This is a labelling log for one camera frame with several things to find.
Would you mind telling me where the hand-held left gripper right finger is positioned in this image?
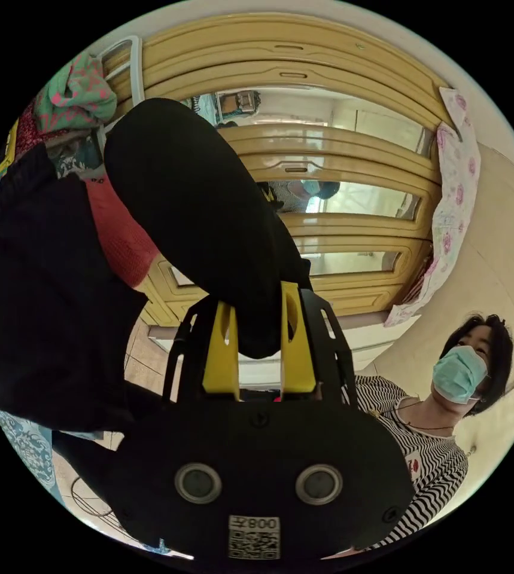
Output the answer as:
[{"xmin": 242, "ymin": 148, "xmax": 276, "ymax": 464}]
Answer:
[{"xmin": 279, "ymin": 281, "xmax": 317, "ymax": 396}]

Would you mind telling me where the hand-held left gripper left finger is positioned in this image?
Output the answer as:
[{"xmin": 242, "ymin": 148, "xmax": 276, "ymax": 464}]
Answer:
[{"xmin": 202, "ymin": 300, "xmax": 241, "ymax": 402}]

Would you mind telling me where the black hoodie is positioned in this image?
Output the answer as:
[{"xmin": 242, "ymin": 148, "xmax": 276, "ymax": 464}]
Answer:
[{"xmin": 0, "ymin": 97, "xmax": 314, "ymax": 439}]

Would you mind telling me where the person's body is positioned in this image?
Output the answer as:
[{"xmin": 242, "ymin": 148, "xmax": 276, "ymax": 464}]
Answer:
[{"xmin": 354, "ymin": 313, "xmax": 514, "ymax": 551}]

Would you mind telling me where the bed with blue patterned sheet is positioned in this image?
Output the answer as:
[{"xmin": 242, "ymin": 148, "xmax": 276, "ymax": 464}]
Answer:
[{"xmin": 0, "ymin": 407, "xmax": 56, "ymax": 496}]

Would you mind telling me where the yellow wardrobe with mirrors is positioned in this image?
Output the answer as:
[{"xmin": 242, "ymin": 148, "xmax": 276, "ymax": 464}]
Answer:
[{"xmin": 104, "ymin": 12, "xmax": 453, "ymax": 328}]

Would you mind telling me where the white cloth with pink flowers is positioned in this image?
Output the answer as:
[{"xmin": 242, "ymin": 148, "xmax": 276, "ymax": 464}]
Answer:
[{"xmin": 383, "ymin": 86, "xmax": 482, "ymax": 329}]

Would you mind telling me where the pile of clothes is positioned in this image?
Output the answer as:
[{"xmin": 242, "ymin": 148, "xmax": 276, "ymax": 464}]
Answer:
[{"xmin": 0, "ymin": 53, "xmax": 160, "ymax": 289}]

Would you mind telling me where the white metal frame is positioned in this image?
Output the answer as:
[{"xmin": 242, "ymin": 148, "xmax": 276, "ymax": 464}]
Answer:
[{"xmin": 94, "ymin": 35, "xmax": 146, "ymax": 151}]

